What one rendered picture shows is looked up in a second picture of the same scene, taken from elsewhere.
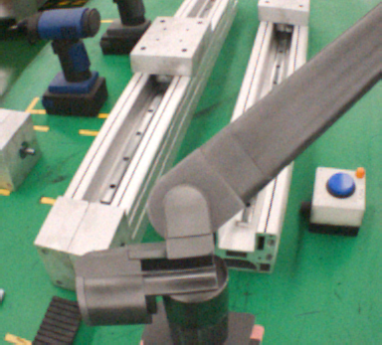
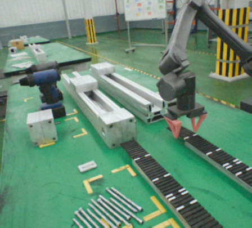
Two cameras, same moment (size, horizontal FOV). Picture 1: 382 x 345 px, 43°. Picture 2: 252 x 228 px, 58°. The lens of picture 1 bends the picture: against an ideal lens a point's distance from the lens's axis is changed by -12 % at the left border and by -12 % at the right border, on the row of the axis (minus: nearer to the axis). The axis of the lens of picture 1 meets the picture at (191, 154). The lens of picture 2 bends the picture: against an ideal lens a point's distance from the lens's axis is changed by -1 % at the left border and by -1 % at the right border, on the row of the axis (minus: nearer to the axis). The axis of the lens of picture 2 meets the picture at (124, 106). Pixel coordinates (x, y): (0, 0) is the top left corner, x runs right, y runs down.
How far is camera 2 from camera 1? 0.61 m
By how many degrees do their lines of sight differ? 37
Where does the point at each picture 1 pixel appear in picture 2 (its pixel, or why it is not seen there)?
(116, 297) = (178, 81)
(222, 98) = not seen: hidden behind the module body
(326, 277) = not seen: hidden behind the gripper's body
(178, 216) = (180, 55)
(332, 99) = (185, 35)
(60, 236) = (113, 119)
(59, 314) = (129, 146)
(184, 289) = (189, 75)
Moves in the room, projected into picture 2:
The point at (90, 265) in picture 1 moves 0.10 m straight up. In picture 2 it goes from (166, 77) to (165, 41)
